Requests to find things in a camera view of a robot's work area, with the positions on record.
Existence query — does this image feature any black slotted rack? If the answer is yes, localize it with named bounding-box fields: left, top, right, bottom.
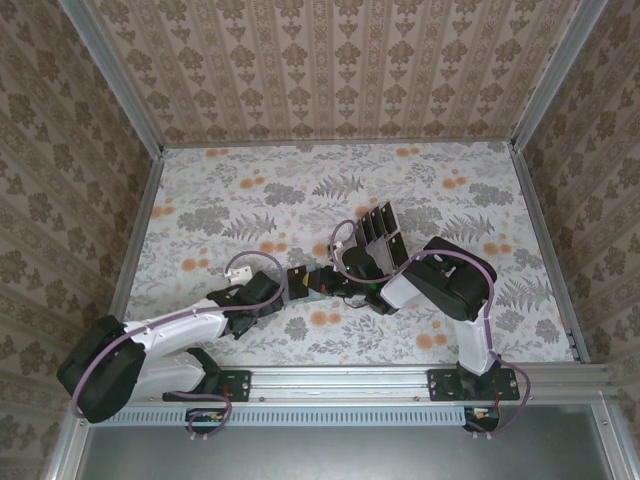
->
left=352, top=199, right=412, bottom=280

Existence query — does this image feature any black connector box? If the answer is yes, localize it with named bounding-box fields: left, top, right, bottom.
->
left=462, top=405, right=502, bottom=434
left=185, top=407, right=227, bottom=436

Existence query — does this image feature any floral patterned table cover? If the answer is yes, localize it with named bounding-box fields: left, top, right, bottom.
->
left=97, top=141, right=584, bottom=366

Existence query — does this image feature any grey metal panel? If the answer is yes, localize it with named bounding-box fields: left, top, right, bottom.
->
left=74, top=424, right=619, bottom=480

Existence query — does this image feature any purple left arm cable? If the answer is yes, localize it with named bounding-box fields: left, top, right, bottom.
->
left=71, top=251, right=288, bottom=444

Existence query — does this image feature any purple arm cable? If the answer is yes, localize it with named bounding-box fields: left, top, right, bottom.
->
left=328, top=218, right=531, bottom=441
left=71, top=251, right=288, bottom=444

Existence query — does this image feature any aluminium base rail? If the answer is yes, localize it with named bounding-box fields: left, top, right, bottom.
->
left=73, top=363, right=621, bottom=403

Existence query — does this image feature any slotted grey cable duct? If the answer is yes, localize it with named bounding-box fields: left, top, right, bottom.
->
left=114, top=405, right=470, bottom=427

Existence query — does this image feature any aluminium side rail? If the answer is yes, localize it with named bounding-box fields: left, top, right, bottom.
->
left=509, top=144, right=594, bottom=364
left=102, top=147, right=169, bottom=331

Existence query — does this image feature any thin aluminium rail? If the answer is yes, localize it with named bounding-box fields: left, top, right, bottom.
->
left=162, top=141, right=516, bottom=150

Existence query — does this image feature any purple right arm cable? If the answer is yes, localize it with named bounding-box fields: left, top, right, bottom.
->
left=328, top=218, right=531, bottom=441

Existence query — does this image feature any aluminium lower frame rail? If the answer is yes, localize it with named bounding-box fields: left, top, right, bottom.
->
left=592, top=399, right=640, bottom=480
left=43, top=399, right=94, bottom=480

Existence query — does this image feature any aluminium corner post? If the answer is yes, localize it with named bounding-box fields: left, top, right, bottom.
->
left=509, top=0, right=612, bottom=151
left=58, top=0, right=167, bottom=157

